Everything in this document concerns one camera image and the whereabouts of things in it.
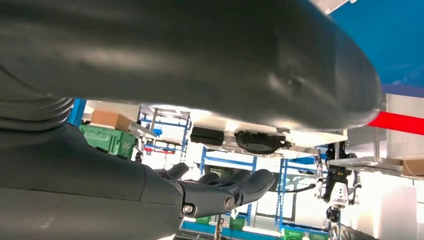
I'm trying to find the black and white robot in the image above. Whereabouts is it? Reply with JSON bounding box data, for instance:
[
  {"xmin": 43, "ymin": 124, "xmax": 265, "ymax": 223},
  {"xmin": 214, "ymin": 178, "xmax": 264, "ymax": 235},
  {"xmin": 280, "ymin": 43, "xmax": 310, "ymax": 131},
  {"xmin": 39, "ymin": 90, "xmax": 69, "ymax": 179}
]
[{"xmin": 314, "ymin": 141, "xmax": 362, "ymax": 226}]

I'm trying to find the brown cardboard box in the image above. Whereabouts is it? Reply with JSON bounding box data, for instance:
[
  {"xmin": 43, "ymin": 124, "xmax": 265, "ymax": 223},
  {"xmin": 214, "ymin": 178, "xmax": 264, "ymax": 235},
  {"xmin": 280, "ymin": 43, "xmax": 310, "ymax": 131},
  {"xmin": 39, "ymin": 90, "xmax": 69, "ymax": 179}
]
[
  {"xmin": 90, "ymin": 109, "xmax": 134, "ymax": 133},
  {"xmin": 401, "ymin": 158, "xmax": 424, "ymax": 177}
]

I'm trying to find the blue steel shelf rack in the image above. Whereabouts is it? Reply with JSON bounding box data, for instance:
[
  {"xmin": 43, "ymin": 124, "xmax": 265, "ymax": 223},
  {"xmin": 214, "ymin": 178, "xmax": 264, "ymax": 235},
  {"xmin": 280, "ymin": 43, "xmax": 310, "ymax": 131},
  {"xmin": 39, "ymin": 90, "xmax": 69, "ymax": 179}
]
[
  {"xmin": 67, "ymin": 98, "xmax": 88, "ymax": 128},
  {"xmin": 275, "ymin": 155, "xmax": 330, "ymax": 240},
  {"xmin": 138, "ymin": 110, "xmax": 194, "ymax": 157},
  {"xmin": 180, "ymin": 146, "xmax": 282, "ymax": 240}
]

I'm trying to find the black lamp housing part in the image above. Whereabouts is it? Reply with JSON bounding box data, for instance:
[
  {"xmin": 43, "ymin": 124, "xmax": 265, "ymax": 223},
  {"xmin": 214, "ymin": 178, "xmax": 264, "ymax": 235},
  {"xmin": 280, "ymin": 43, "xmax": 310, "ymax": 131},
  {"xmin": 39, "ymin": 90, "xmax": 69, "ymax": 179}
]
[{"xmin": 234, "ymin": 130, "xmax": 295, "ymax": 156}]

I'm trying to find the red barrier belt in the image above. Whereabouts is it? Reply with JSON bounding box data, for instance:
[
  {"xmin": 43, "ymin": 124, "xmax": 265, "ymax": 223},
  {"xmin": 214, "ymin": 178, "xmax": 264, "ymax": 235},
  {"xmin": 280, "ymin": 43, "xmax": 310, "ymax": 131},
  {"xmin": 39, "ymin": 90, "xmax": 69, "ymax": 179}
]
[{"xmin": 366, "ymin": 110, "xmax": 424, "ymax": 137}]

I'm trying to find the flat black plastic part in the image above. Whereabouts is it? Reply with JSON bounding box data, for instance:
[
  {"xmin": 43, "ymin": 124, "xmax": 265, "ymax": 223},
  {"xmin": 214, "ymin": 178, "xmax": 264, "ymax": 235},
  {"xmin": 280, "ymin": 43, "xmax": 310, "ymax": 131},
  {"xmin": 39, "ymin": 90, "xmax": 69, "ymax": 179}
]
[{"xmin": 190, "ymin": 126, "xmax": 225, "ymax": 147}]

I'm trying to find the steel table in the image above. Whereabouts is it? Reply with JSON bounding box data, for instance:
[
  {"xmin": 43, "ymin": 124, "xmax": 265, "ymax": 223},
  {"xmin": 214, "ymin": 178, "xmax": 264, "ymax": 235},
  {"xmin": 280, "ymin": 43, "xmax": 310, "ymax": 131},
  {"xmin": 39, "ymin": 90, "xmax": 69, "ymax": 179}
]
[{"xmin": 327, "ymin": 156, "xmax": 424, "ymax": 181}]

